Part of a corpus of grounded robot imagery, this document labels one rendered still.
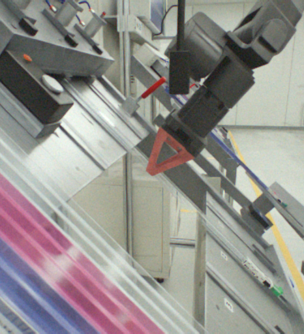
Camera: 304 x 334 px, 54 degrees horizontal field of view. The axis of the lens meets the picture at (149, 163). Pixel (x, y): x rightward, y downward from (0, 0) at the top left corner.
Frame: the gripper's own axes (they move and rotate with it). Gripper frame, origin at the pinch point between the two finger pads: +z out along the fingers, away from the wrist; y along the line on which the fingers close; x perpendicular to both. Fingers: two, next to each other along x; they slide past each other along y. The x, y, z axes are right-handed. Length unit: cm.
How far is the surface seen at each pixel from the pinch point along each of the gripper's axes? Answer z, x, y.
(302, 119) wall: -97, 240, -757
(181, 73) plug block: -14.3, -5.1, 12.5
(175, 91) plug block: -12.5, -4.4, 12.5
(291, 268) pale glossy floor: 34, 111, -127
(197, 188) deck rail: 3.2, 11.6, -18.9
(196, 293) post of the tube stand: 36, 40, -39
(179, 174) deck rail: 3.3, 6.5, -19.0
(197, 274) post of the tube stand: 31, 35, -39
